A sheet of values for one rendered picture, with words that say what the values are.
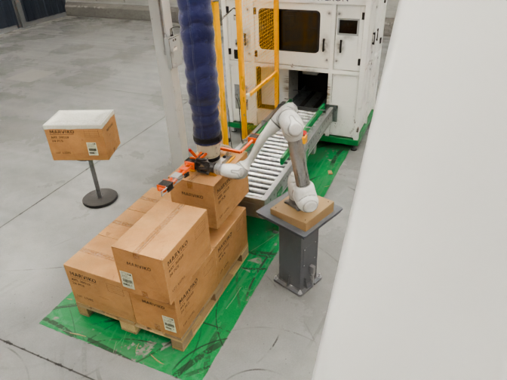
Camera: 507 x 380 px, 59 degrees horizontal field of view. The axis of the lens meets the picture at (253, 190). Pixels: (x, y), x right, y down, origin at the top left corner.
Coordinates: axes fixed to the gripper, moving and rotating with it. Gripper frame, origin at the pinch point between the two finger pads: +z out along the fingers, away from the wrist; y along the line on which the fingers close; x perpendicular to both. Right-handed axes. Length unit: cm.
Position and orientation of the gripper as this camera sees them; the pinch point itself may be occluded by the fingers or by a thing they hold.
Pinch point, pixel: (192, 163)
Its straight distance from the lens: 336.5
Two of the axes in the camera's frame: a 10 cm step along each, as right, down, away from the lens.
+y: 0.4, 8.4, 5.3
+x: 4.0, -5.0, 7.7
